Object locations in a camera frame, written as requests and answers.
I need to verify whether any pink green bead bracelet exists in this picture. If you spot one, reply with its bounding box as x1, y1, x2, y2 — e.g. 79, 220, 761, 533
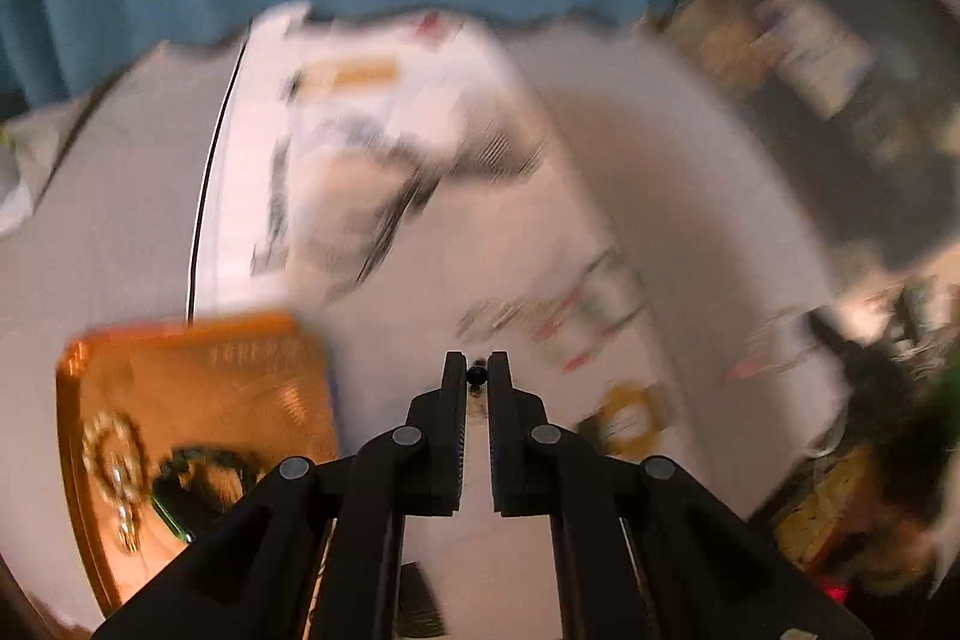
525, 250, 646, 375

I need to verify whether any clear crystal bead bracelet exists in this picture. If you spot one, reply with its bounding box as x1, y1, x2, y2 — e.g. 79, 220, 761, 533
457, 299, 526, 341

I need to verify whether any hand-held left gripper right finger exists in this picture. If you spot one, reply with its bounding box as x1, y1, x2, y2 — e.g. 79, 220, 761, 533
487, 351, 875, 640

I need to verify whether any black green wristwatch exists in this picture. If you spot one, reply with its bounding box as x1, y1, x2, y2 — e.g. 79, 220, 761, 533
150, 445, 263, 543

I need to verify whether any orange metal tray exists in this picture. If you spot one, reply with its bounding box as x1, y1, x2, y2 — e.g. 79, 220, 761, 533
56, 310, 346, 618

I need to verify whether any floral patterned cloth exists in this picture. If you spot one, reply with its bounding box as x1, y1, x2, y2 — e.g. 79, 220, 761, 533
772, 445, 960, 600

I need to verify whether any grey white printed tablecloth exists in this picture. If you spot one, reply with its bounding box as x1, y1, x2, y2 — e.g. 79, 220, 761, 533
0, 0, 856, 640

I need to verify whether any dark printed cloth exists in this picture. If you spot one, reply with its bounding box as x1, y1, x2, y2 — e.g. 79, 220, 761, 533
652, 0, 960, 281

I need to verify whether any large beige bead bracelet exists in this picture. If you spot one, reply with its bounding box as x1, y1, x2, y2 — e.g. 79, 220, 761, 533
81, 411, 149, 506

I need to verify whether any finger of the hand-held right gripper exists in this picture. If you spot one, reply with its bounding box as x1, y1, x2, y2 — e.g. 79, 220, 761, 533
811, 308, 875, 378

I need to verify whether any rhinestone bead bracelet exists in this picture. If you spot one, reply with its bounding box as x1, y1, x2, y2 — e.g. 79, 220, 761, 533
112, 467, 147, 555

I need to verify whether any white picture card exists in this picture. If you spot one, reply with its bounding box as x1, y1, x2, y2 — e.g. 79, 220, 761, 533
757, 0, 875, 116

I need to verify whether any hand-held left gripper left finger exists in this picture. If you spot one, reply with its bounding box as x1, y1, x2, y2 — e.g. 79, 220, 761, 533
94, 351, 470, 640

